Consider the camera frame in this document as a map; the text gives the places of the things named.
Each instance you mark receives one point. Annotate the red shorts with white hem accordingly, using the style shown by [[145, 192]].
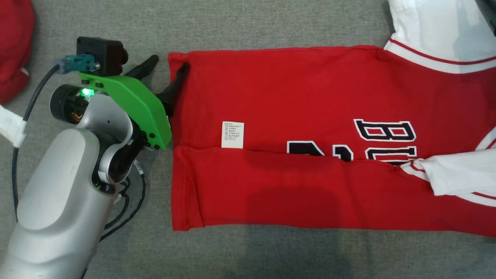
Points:
[[13, 46]]

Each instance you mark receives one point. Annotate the red jersey with white trim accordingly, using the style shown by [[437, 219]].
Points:
[[290, 93]]

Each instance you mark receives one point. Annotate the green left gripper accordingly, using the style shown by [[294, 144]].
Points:
[[135, 100]]

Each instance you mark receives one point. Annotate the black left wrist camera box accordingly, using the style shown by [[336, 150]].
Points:
[[100, 54]]

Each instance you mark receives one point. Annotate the grey fabric padded bench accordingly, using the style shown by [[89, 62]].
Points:
[[252, 255]]

